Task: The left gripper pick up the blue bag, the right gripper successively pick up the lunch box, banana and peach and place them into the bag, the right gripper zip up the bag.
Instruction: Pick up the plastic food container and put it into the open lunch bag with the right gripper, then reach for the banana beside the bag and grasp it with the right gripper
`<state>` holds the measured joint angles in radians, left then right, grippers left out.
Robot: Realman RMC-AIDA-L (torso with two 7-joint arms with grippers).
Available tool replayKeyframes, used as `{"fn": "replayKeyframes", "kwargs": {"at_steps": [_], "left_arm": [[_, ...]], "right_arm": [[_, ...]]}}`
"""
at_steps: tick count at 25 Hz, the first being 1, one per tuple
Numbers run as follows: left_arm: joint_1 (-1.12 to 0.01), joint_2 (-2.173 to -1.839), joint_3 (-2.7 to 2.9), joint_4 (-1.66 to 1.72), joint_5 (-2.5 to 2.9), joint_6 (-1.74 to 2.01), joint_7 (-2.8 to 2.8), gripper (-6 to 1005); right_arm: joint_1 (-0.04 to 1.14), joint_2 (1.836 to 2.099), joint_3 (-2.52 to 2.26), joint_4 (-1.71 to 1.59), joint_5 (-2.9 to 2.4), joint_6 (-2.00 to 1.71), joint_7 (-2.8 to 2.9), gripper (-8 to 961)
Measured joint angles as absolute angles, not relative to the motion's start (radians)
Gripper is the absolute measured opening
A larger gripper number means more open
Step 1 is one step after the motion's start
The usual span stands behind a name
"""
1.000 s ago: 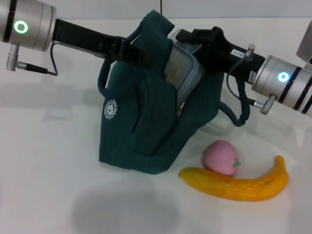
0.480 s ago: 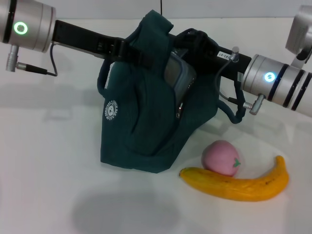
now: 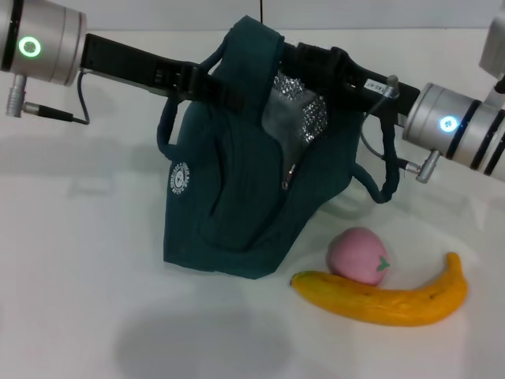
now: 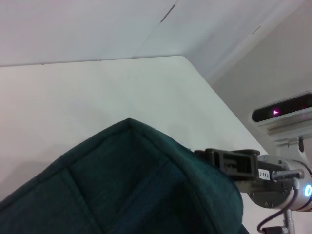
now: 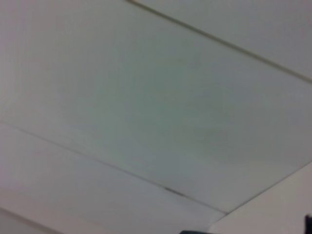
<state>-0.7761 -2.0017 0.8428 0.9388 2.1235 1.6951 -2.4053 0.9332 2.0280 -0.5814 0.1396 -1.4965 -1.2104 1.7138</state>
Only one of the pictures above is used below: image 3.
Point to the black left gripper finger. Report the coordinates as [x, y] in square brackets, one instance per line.
[225, 92]

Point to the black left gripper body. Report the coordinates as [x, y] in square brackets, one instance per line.
[130, 65]

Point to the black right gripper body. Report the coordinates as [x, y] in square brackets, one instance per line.
[378, 88]

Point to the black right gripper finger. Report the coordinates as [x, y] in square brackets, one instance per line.
[321, 55]
[311, 75]

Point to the clear food container blue seal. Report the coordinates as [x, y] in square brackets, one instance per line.
[284, 118]

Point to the dark teal insulated lunch bag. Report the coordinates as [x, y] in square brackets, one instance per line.
[221, 177]

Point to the yellow toy banana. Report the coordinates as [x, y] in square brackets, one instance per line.
[375, 304]

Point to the pink toy peach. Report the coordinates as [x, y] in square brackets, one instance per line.
[355, 256]

